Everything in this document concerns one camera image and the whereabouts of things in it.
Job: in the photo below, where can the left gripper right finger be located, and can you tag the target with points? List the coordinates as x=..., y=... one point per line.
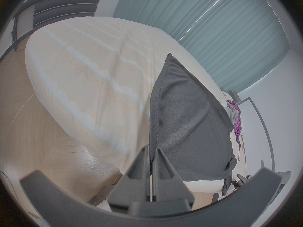
x=168, y=188

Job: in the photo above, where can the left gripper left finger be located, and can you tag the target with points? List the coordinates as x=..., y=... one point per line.
x=137, y=188

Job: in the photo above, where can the black T-shirt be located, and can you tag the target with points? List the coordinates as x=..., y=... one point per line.
x=189, y=126

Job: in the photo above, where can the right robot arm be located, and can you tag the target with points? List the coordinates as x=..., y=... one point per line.
x=285, y=176

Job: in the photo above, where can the pile of clothes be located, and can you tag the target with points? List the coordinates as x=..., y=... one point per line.
x=236, y=122

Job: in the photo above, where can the bed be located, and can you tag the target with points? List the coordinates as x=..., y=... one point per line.
x=82, y=79

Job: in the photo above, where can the white printed pillow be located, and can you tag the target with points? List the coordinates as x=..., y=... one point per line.
x=224, y=99

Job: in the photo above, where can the grey bedside table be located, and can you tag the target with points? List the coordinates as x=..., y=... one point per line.
x=235, y=95

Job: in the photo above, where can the black chest of drawers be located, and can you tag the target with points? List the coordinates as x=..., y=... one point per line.
x=66, y=8

